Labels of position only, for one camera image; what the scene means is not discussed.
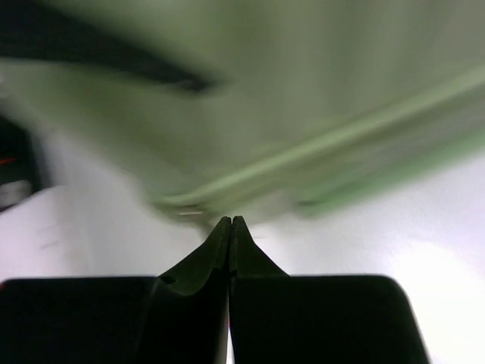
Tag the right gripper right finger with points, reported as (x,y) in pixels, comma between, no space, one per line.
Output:
(280,318)

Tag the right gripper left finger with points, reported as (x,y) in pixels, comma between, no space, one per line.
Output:
(177,317)

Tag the green suitcase blue lining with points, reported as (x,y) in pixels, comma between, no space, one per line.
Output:
(211,105)

